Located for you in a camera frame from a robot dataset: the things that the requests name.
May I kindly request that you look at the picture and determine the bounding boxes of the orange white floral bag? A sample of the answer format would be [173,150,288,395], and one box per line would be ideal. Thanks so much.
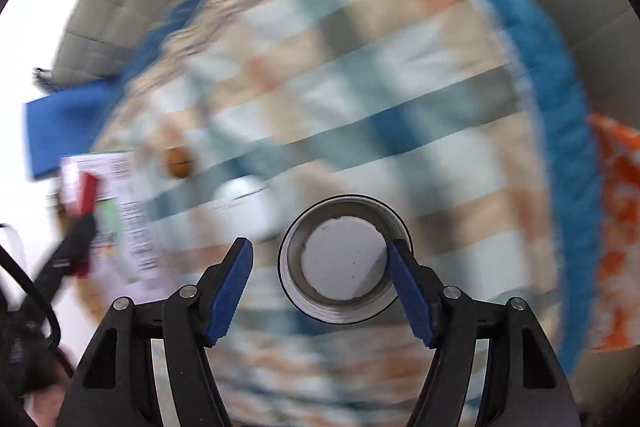
[585,113,640,353]

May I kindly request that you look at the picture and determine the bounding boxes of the white earbud case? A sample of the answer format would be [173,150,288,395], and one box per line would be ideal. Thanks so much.
[212,177,281,238]

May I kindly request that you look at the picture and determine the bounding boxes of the small brown round object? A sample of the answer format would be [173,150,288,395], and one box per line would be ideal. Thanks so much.
[164,147,193,179]

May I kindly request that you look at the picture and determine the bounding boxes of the blue folded mat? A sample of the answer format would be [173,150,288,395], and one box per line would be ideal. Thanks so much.
[24,77,123,182]

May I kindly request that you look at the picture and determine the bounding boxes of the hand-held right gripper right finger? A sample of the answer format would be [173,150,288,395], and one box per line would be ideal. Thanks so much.
[387,241,583,427]

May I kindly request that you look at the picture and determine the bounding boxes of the cardboard box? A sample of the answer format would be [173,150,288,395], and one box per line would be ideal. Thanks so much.
[59,151,168,304]

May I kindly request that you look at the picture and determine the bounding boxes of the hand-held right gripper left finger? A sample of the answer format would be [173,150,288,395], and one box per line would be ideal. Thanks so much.
[56,237,254,427]

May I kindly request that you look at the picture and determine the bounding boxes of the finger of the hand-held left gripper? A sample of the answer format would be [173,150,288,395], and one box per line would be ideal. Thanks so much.
[31,209,99,304]

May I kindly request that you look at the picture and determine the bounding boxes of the checkered blanket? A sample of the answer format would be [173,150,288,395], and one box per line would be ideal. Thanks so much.
[75,0,603,427]

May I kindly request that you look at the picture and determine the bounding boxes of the round metal tin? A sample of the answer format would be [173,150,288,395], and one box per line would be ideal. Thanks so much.
[278,194,414,326]

